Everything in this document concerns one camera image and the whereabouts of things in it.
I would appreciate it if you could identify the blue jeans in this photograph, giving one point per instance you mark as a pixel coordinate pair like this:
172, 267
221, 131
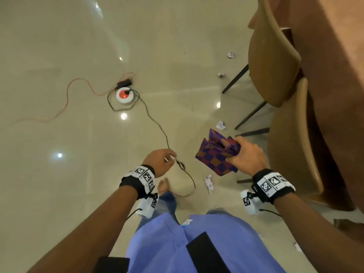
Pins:
163, 206

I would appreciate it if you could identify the person's left fingers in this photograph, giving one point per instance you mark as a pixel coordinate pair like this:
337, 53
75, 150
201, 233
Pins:
170, 156

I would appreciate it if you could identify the black power adapter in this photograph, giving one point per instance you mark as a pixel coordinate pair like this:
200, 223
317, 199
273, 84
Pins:
124, 83

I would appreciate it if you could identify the purple checkered cloth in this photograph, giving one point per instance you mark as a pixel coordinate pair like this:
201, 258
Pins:
217, 156

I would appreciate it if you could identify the person's left forearm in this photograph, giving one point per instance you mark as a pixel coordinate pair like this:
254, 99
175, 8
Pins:
85, 233

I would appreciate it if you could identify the person's right hand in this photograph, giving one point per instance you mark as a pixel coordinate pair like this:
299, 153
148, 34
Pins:
250, 159

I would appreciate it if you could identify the round white red power socket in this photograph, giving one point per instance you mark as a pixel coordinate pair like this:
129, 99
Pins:
124, 95

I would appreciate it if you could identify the person's right forearm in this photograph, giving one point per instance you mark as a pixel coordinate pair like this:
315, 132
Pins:
321, 235

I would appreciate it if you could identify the light blue shirt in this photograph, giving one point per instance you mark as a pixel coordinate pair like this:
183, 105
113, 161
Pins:
176, 247

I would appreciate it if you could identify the crumpled white paper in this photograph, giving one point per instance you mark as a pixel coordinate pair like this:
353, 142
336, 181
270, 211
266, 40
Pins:
230, 55
297, 247
209, 183
220, 125
221, 74

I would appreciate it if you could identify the person's left hand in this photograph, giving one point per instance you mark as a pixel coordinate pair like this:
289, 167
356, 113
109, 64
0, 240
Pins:
157, 162

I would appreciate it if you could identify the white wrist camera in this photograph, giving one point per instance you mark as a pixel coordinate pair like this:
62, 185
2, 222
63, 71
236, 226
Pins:
250, 202
147, 206

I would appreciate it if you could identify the person's bare foot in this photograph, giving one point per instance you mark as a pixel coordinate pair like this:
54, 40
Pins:
163, 186

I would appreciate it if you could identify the black wristband with marker tags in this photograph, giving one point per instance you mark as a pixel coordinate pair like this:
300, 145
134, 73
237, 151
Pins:
140, 179
271, 184

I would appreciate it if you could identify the person's right thumb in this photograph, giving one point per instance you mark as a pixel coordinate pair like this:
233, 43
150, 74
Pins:
232, 160

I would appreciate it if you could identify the tan chair with black legs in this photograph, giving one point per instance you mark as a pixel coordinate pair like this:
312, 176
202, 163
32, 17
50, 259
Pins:
293, 144
271, 59

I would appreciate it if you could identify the brown wooden table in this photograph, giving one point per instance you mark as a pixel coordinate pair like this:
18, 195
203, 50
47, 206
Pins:
332, 82

